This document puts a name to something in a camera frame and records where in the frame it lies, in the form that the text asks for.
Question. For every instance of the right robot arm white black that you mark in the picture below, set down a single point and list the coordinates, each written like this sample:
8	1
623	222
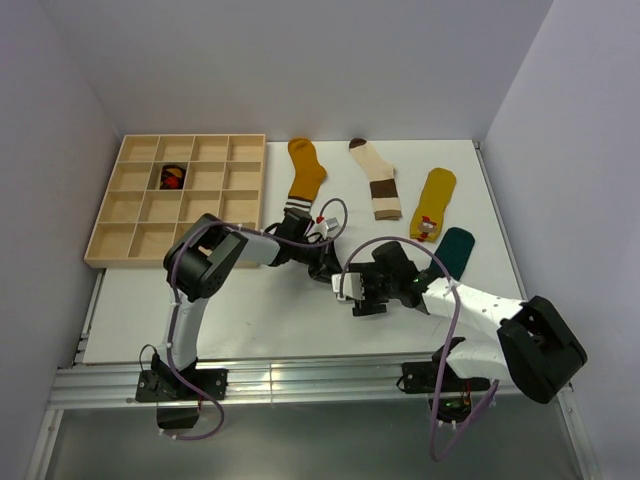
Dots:
489	338

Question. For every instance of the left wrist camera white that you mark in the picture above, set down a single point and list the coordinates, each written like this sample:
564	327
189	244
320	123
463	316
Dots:
327	228

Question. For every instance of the cream sock brown stripes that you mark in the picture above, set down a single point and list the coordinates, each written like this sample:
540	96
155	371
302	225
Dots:
381	177

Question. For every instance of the yellow sock bear motif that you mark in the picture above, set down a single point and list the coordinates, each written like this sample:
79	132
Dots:
428	218

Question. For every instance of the mustard sock brown white stripes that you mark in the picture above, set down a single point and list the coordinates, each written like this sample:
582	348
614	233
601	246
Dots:
309	175

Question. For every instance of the black red yellow argyle sock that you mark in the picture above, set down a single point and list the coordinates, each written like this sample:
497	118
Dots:
172	177

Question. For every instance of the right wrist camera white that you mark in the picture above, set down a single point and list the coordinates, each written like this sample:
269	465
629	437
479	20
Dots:
347	287

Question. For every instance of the wooden compartment tray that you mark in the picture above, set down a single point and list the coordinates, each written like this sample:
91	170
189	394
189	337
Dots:
138	223

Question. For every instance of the aluminium rail frame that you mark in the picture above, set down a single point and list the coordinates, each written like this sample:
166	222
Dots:
281	336

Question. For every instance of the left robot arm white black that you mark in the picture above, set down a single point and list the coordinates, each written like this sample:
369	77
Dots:
200	262

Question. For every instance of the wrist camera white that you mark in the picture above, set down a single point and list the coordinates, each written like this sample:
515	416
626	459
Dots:
327	228
347	287

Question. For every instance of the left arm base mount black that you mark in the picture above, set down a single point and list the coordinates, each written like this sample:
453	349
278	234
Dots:
179	406

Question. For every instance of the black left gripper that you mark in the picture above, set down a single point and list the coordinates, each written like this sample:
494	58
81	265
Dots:
326	264

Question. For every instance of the dark green sock bear motif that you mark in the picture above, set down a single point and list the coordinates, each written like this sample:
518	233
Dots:
455	250

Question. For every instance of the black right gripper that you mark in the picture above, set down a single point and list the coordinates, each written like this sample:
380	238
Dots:
369	305

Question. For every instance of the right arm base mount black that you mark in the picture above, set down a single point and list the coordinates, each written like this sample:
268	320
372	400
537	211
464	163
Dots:
456	394

